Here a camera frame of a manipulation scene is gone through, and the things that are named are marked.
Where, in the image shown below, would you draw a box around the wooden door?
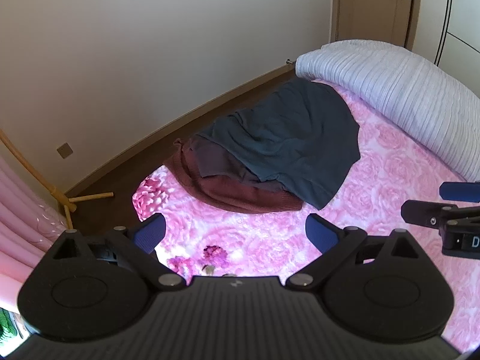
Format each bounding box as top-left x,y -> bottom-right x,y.
329,0 -> 425,52

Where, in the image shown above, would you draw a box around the pink rose-patterned blanket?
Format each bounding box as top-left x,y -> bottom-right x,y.
132,79 -> 480,358

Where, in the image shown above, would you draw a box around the maroon knitted sweater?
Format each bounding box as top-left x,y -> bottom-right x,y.
163,138 -> 304,214

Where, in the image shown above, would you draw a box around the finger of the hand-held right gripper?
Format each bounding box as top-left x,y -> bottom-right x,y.
439,181 -> 480,200
400,200 -> 480,230

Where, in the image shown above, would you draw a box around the wooden baseboard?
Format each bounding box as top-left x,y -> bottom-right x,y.
63,64 -> 298,196

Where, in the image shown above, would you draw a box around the brown-grey garment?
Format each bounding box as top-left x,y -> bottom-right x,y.
188,137 -> 286,194

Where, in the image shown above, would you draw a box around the wooden coat rack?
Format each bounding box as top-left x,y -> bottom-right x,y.
0,129 -> 114,232

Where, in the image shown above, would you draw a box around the white wardrobe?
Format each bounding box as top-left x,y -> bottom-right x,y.
410,0 -> 480,96

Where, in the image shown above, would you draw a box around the white ribbed quilt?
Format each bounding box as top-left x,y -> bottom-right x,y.
295,39 -> 480,183

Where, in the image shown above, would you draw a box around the green patterned cloth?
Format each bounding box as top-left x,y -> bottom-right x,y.
0,307 -> 31,350

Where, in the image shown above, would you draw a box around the dark teal long-sleeved shirt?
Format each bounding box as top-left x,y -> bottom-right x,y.
197,79 -> 362,211

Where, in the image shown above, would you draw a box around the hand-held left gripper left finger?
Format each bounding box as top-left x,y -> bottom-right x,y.
49,212 -> 188,290

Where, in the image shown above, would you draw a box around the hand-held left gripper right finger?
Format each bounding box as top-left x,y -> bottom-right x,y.
285,213 -> 419,292

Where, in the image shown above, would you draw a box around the pink curtain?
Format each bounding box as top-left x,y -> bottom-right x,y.
0,153 -> 70,313

